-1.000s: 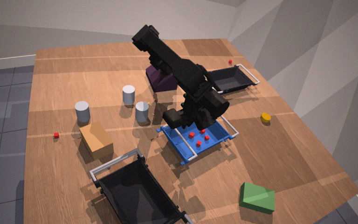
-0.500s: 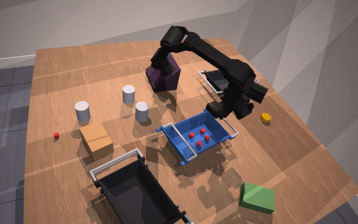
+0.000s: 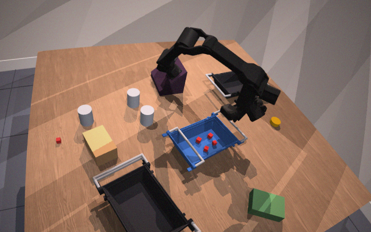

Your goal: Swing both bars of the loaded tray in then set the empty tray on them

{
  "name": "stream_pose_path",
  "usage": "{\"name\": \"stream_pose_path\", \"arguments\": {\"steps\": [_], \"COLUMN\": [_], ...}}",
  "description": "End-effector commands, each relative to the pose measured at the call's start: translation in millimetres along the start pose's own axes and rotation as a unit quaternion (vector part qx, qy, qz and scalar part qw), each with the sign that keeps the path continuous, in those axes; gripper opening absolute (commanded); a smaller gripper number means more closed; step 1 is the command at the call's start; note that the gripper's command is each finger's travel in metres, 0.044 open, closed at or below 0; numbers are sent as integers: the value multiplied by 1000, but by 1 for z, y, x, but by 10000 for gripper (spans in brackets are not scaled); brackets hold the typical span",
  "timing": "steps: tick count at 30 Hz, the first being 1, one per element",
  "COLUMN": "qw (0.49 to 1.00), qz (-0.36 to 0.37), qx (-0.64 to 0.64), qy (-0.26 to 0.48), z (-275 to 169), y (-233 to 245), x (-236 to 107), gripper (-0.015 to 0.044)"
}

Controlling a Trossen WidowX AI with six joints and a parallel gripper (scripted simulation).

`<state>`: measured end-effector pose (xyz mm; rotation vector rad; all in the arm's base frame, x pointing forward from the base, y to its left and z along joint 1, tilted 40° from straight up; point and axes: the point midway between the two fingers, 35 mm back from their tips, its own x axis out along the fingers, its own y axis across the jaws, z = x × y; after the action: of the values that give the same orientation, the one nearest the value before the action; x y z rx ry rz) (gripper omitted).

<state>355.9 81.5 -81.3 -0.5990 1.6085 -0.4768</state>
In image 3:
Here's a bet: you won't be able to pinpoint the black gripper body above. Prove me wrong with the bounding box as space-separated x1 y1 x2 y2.
220 90 263 121

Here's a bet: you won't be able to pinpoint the grey cylinder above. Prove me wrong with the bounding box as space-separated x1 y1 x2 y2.
78 105 94 127
127 88 140 108
140 105 154 127

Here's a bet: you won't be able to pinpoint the tan rectangular box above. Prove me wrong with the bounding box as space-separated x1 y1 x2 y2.
83 125 118 166

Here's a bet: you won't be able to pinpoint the green rectangular block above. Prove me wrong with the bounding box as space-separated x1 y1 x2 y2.
248 188 285 222

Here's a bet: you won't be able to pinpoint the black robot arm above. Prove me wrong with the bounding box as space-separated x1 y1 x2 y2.
157 27 281 122

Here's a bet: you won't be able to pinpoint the yellow disc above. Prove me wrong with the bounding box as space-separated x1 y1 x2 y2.
270 117 281 127

